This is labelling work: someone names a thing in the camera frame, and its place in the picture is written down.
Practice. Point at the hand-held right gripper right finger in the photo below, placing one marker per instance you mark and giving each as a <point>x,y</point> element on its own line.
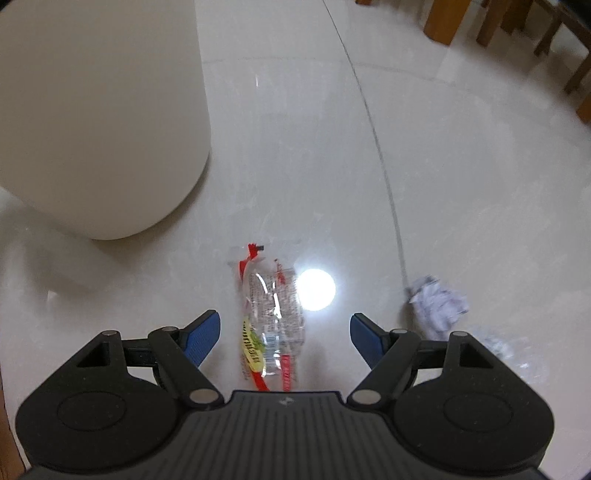
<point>364,337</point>

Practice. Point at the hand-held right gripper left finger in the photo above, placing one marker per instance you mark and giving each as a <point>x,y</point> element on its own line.
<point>203,337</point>

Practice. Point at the clear red-edged plastic wrapper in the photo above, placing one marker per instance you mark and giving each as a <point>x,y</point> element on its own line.
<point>272,314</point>

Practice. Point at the crumpled white paper ball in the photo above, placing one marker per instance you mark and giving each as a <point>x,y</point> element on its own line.
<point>438,307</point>

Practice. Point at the crumpled clear plastic film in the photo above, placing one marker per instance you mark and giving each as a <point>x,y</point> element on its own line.
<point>508,350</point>

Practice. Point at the wooden chair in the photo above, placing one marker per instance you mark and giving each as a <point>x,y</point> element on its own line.
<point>579,69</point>

